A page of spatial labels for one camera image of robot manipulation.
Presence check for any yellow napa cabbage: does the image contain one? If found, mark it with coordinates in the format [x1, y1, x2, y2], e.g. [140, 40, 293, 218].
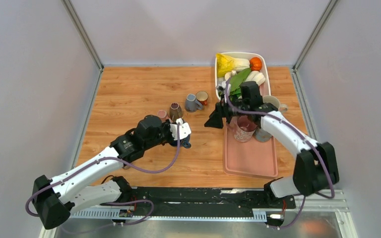
[216, 53, 250, 78]

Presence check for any pink upside-down mug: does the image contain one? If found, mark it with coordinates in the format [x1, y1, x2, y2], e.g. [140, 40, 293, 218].
[227, 116, 257, 143]

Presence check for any green leafy vegetable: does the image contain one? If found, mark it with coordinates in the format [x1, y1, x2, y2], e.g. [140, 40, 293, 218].
[227, 68, 252, 96]

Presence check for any blue butterfly mug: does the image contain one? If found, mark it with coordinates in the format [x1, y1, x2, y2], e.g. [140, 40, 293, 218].
[254, 127, 272, 143]

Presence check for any white vegetable bin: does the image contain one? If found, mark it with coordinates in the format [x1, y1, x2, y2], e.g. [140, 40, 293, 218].
[214, 52, 271, 96]

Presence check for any orange small mug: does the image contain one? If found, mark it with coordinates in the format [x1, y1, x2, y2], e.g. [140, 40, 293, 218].
[196, 91, 209, 106]

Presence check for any white mushroom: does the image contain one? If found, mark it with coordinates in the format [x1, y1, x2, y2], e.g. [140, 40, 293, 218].
[224, 70, 237, 81]

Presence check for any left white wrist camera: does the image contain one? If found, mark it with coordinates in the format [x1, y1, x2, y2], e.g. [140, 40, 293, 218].
[170, 118, 191, 140]

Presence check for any small brown mug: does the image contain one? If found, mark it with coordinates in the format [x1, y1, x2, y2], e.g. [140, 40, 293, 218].
[169, 102, 183, 121]

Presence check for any pink plastic tray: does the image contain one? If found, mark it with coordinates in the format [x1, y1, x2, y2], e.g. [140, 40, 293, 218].
[223, 117, 278, 179]

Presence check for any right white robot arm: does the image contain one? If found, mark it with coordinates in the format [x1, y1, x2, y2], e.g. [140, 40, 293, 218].
[204, 80, 339, 207]

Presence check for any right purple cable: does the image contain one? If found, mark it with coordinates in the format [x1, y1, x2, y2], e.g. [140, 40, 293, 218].
[224, 77, 336, 230]

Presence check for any dark blue round mug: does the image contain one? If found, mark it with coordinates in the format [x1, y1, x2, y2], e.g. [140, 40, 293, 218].
[181, 137, 191, 149]

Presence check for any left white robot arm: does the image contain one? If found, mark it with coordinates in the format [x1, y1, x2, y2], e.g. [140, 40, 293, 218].
[25, 115, 191, 230]

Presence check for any small orange pumpkin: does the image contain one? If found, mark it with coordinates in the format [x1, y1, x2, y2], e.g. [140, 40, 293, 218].
[249, 57, 263, 71]

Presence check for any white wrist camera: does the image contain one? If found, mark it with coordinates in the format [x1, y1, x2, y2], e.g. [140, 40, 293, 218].
[170, 118, 191, 140]
[216, 80, 227, 101]

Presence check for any tall white floral mug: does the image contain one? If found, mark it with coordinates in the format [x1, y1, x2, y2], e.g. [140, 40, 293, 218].
[262, 95, 288, 113]

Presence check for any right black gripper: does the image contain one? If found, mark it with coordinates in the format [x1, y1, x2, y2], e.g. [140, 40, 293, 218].
[204, 93, 249, 129]

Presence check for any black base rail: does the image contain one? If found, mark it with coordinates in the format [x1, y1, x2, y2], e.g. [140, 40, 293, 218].
[118, 187, 296, 218]

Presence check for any white bok choy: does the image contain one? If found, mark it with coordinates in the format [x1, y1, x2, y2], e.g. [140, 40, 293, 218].
[245, 71, 266, 86]

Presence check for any grey-blue dotted mug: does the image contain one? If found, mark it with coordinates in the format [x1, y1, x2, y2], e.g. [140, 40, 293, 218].
[185, 94, 203, 113]

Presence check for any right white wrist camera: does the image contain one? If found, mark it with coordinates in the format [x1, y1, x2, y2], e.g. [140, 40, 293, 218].
[216, 80, 227, 101]

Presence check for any small pink dotted mug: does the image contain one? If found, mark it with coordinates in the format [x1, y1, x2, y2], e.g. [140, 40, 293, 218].
[157, 110, 169, 121]

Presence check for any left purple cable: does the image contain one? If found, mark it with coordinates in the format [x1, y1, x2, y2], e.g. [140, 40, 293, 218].
[25, 122, 182, 227]

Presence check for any purple cable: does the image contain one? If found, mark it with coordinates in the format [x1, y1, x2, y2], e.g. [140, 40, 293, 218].
[25, 122, 182, 227]
[224, 77, 336, 230]

